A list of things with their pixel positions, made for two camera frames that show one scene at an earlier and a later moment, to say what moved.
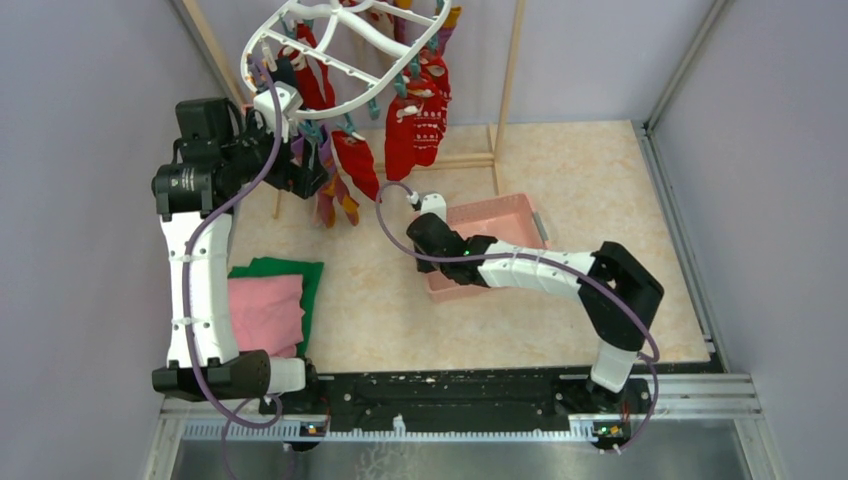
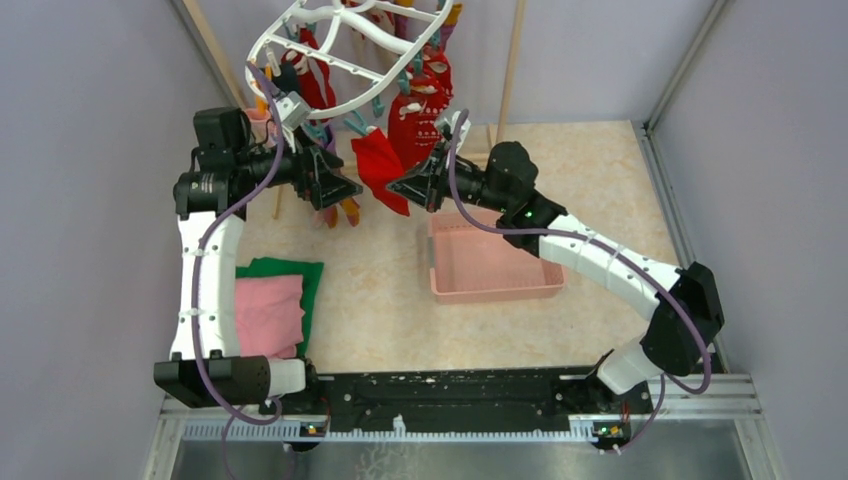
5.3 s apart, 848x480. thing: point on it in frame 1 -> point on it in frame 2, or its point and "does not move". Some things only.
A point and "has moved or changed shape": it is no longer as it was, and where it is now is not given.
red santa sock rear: (314, 88) does not move
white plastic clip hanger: (301, 6) -> (371, 96)
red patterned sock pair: (416, 121) does not move
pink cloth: (268, 313) does not move
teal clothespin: (349, 125) has moved or changed shape
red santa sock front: (357, 159) has moved or changed shape
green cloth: (311, 273) does not move
